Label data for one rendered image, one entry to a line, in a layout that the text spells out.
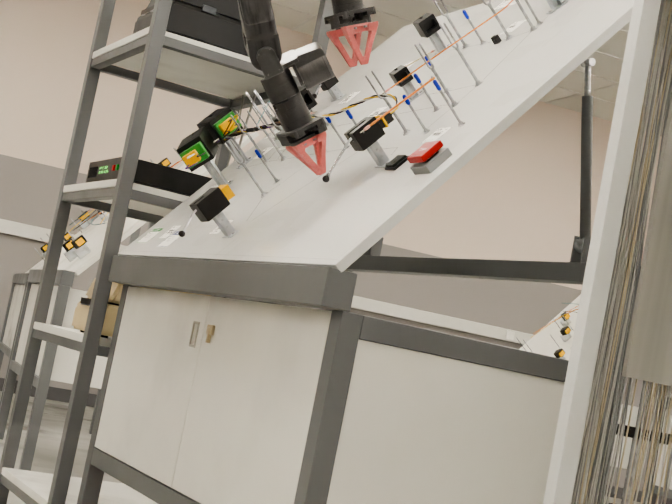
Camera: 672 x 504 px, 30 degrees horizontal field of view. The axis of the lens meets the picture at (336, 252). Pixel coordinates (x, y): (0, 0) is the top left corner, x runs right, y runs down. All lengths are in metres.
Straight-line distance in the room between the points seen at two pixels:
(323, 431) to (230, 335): 0.46
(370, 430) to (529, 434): 0.32
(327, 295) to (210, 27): 1.49
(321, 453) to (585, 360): 0.46
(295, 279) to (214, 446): 0.44
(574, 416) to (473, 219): 9.03
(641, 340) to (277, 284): 0.64
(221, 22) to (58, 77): 6.63
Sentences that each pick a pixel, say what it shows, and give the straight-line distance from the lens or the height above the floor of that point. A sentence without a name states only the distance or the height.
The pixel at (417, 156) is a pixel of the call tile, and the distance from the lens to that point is 2.17.
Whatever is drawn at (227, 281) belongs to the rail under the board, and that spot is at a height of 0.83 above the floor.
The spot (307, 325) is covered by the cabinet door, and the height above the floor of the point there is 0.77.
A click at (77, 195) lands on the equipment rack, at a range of 3.55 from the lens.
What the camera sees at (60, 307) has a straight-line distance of 5.45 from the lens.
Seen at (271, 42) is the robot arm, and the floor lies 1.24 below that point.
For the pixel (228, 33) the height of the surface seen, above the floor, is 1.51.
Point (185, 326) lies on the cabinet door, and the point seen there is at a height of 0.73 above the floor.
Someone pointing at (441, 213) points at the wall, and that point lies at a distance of 10.76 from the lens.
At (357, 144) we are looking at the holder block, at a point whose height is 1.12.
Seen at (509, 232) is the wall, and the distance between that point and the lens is 11.04.
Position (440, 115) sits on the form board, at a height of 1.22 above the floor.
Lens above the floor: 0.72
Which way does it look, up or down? 5 degrees up
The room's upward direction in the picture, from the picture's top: 11 degrees clockwise
